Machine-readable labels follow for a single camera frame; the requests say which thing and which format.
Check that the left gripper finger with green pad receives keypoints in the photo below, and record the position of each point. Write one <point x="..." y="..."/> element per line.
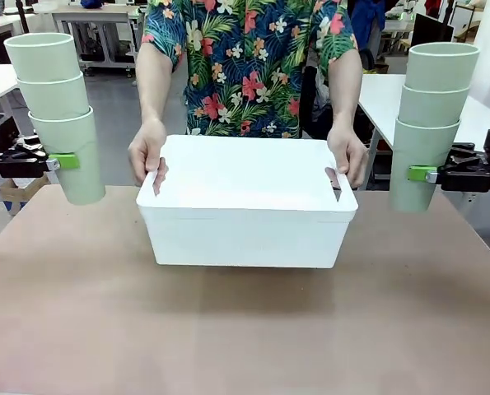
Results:
<point x="28" y="148"/>
<point x="26" y="168"/>

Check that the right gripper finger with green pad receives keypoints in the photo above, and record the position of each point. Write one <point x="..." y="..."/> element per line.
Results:
<point x="467" y="154"/>
<point x="467" y="181"/>

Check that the pale green plastic cup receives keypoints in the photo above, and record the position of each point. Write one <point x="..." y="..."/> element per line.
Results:
<point x="434" y="107"/>
<point x="38" y="57"/>
<point x="442" y="68"/>
<point x="80" y="140"/>
<point x="417" y="148"/>
<point x="51" y="98"/>

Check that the white plastic storage basket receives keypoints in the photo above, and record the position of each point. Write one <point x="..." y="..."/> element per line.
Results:
<point x="244" y="230"/>

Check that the person's right forearm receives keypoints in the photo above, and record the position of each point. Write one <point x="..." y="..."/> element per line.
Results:
<point x="152" y="94"/>

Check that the person's left forearm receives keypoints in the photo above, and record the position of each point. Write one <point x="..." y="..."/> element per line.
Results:
<point x="345" y="94"/>

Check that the person's right hand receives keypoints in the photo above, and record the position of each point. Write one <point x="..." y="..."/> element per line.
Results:
<point x="146" y="148"/>

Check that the person's left hand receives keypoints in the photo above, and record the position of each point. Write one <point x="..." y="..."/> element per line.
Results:
<point x="349" y="152"/>

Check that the cardboard box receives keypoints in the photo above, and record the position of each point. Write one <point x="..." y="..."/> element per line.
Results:
<point x="18" y="197"/>

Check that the white side table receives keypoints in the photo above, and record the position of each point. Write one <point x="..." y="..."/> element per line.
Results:
<point x="380" y="98"/>

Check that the black stand pole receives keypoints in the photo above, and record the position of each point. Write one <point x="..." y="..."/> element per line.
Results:
<point x="22" y="16"/>

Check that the wooden chair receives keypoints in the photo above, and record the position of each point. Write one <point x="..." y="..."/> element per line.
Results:
<point x="467" y="29"/>

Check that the black computer monitor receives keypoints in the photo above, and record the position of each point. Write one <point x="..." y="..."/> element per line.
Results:
<point x="430" y="29"/>

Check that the person in floral shirt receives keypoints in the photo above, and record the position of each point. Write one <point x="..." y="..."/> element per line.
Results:
<point x="248" y="61"/>

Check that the grey metal-frame desk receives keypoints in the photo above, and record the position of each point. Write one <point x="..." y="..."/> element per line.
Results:
<point x="104" y="20"/>

